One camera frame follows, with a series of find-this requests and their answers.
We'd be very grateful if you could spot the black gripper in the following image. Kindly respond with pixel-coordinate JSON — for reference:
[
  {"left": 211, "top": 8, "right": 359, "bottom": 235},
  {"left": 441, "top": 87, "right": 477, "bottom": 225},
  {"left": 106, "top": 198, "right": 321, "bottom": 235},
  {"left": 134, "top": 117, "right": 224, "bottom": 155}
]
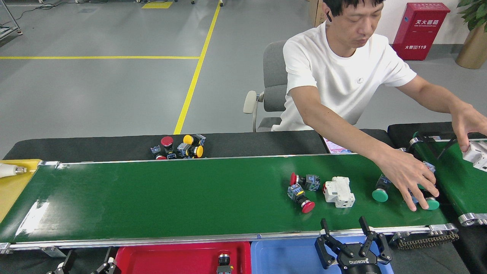
[{"left": 315, "top": 216, "right": 393, "bottom": 274}]

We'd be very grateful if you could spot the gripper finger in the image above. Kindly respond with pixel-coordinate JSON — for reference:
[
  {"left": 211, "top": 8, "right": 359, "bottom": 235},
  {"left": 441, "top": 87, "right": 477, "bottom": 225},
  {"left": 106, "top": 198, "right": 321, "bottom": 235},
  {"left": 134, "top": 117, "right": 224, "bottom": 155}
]
[
  {"left": 91, "top": 247, "right": 121, "bottom": 274},
  {"left": 48, "top": 249, "right": 76, "bottom": 274}
]

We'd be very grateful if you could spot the yellow mushroom push button switch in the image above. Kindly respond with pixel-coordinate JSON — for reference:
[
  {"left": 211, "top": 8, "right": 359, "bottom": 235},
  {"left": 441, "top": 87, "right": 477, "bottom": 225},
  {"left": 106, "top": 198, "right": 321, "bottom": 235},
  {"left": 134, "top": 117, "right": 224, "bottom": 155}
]
[
  {"left": 177, "top": 143, "right": 204, "bottom": 159},
  {"left": 183, "top": 134, "right": 207, "bottom": 147}
]

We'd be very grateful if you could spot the red plastic tray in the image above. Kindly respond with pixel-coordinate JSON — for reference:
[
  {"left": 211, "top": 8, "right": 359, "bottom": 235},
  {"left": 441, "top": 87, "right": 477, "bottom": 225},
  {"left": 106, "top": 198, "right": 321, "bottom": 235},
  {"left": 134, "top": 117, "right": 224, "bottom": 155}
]
[{"left": 114, "top": 241, "right": 251, "bottom": 274}]

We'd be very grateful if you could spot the blue plastic tray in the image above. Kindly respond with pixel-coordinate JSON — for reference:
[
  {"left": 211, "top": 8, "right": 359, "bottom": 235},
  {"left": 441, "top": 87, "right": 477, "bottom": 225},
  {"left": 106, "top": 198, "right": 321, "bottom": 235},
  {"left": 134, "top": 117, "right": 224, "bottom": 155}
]
[{"left": 250, "top": 235, "right": 394, "bottom": 274}]

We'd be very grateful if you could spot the long green conveyor belt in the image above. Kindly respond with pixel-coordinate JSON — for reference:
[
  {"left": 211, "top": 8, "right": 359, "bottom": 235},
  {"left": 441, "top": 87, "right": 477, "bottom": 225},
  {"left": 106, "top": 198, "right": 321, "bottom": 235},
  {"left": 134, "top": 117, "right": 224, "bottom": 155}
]
[{"left": 0, "top": 150, "right": 460, "bottom": 255}]

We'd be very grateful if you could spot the short green conveyor belt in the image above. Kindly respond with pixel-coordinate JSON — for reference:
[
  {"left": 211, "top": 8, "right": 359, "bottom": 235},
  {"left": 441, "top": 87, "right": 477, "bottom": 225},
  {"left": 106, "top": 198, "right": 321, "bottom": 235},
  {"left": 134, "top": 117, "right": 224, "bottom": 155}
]
[{"left": 409, "top": 132, "right": 487, "bottom": 227}]

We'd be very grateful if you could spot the person's right hand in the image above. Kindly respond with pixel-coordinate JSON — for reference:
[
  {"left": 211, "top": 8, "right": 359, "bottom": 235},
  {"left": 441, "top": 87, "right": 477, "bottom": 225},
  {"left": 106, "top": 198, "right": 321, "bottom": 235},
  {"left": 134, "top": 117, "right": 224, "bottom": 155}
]
[{"left": 375, "top": 150, "right": 440, "bottom": 212}]

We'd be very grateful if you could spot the person's left hand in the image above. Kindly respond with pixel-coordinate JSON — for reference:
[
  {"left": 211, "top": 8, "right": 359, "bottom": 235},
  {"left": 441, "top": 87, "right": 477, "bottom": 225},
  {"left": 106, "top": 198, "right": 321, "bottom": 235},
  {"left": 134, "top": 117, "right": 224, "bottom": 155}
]
[{"left": 450, "top": 105, "right": 487, "bottom": 153}]

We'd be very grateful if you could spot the yellow plastic bin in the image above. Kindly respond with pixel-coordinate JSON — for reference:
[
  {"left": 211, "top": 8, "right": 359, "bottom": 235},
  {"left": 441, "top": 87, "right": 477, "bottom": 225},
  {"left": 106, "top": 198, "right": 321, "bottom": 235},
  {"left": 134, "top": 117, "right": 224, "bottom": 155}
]
[{"left": 0, "top": 159, "right": 41, "bottom": 223}]

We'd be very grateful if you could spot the smartphone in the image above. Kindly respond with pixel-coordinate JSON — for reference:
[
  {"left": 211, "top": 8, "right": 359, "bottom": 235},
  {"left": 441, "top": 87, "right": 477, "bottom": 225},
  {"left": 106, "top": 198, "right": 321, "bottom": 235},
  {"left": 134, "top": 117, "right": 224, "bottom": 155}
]
[{"left": 325, "top": 138, "right": 352, "bottom": 154}]

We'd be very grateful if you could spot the white light bulb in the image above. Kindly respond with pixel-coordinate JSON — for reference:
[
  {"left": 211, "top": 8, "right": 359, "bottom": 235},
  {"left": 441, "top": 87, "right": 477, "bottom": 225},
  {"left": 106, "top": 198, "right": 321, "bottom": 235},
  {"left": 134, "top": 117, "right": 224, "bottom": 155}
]
[{"left": 0, "top": 163, "right": 27, "bottom": 178}]

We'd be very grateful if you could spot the person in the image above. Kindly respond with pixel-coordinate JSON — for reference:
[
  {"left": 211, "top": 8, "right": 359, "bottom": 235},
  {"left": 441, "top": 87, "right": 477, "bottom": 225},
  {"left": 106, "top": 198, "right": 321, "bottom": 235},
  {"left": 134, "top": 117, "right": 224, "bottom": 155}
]
[{"left": 271, "top": 0, "right": 487, "bottom": 212}]

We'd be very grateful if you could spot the grey office chair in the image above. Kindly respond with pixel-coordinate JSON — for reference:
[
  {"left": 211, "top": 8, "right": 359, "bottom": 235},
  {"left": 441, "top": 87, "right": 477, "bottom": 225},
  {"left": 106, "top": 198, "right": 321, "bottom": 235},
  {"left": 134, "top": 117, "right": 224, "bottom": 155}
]
[{"left": 243, "top": 40, "right": 288, "bottom": 133}]

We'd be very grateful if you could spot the red fire extinguisher box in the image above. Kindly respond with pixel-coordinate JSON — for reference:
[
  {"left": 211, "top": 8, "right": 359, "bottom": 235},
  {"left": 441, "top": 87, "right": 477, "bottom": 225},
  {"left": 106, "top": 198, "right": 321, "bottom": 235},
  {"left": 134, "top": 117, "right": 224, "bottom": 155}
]
[{"left": 392, "top": 2, "right": 451, "bottom": 61}]

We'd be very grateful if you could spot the potted plant brass planter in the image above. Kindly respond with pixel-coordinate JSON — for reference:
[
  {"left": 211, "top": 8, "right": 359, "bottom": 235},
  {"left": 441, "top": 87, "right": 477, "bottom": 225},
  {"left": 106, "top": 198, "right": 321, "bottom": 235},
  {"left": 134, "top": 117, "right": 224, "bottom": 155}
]
[{"left": 455, "top": 0, "right": 487, "bottom": 70}]

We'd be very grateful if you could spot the metal rack cart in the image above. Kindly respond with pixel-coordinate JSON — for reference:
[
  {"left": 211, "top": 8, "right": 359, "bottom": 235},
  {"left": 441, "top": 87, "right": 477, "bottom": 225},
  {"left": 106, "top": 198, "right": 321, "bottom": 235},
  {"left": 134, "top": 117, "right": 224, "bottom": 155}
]
[{"left": 0, "top": 0, "right": 22, "bottom": 41}]

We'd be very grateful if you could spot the black drive chain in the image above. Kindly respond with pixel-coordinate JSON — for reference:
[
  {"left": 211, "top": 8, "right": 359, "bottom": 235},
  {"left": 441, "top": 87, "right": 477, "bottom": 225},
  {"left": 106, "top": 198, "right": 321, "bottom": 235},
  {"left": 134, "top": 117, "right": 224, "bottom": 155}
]
[{"left": 398, "top": 231, "right": 460, "bottom": 250}]

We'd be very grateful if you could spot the thick black cable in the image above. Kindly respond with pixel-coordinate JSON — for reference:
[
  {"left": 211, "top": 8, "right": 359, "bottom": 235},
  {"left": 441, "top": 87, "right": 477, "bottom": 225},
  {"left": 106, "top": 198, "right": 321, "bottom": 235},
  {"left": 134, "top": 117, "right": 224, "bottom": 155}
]
[{"left": 438, "top": 138, "right": 459, "bottom": 160}]

